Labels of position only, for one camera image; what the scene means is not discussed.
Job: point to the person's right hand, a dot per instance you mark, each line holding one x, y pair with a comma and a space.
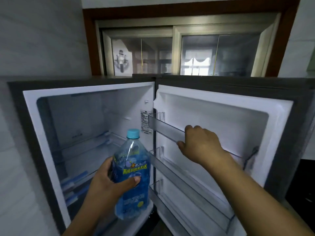
204, 149

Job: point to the person's left hand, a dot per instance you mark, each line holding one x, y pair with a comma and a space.
103, 186

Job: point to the person's right thumb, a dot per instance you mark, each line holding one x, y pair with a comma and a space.
182, 147

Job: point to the person's left thumb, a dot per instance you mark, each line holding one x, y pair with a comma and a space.
130, 183

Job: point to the blue plastic drink bottle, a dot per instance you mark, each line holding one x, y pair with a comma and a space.
131, 159

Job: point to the clear door shelf rail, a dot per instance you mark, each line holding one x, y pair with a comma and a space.
162, 206
177, 180
164, 129

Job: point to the person's right forearm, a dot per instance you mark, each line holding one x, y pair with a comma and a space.
256, 201

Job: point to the person's left forearm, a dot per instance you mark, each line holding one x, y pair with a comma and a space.
91, 218

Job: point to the white printed sticker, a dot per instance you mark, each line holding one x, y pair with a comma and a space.
146, 121

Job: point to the light blue bottle cap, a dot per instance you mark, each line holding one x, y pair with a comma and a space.
133, 133

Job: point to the glass refrigerator shelf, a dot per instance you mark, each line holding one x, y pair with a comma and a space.
78, 184
83, 147

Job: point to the aluminium sliding window pane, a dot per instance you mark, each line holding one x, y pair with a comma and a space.
221, 54
147, 56

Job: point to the grey refrigerator door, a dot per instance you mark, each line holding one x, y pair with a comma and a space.
283, 135

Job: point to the grey refrigerator body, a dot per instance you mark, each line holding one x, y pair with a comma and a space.
32, 135

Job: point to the brown wooden window frame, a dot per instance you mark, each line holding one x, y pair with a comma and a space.
89, 41

